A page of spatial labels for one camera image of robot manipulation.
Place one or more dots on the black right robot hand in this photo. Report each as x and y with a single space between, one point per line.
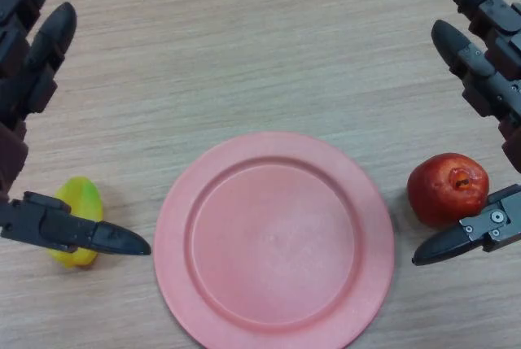
494 76

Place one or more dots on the pink round plate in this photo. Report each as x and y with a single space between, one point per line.
274 239

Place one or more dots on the yellow-green mango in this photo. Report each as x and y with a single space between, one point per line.
83 202

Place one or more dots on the red apple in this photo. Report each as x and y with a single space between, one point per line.
441 192

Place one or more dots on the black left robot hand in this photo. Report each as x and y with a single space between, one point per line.
24 80

